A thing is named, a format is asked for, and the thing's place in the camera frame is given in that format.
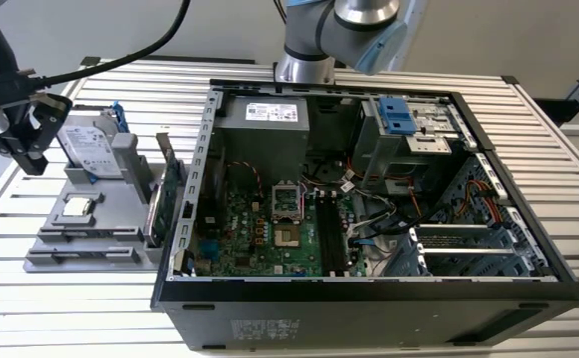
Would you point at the blue RAM stick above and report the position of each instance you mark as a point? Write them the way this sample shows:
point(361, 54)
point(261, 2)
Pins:
point(86, 256)

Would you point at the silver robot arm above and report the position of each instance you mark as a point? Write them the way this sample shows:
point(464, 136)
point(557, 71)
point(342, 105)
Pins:
point(310, 33)

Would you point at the black RAM slot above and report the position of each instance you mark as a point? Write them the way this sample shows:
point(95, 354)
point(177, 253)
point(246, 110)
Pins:
point(326, 231)

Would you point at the hard disk in blue carrier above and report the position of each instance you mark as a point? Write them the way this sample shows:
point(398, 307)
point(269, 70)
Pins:
point(91, 145)

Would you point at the silver CPU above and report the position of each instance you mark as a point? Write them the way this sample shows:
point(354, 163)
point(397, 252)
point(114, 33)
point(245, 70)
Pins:
point(76, 207)

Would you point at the grey parts rack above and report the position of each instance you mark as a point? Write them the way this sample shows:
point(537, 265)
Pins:
point(115, 212)

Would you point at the green graphics card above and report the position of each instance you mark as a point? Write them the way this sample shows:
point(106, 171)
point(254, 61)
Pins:
point(170, 194)

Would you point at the grey power supply unit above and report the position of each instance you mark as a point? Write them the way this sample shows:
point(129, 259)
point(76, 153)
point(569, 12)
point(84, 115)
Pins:
point(265, 145)

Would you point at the green motherboard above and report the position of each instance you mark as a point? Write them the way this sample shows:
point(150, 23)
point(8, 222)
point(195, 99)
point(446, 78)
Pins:
point(239, 238)

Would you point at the CPU socket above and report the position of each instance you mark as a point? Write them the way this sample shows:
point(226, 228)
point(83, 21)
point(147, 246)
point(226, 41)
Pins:
point(289, 235)

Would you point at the blue drive latch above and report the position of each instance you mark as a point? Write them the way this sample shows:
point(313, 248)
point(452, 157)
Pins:
point(394, 115)

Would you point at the black PC case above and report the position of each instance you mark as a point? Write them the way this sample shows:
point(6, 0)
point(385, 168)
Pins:
point(319, 320)

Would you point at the metal disk bay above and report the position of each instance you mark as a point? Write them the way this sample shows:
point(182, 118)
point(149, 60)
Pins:
point(469, 251)

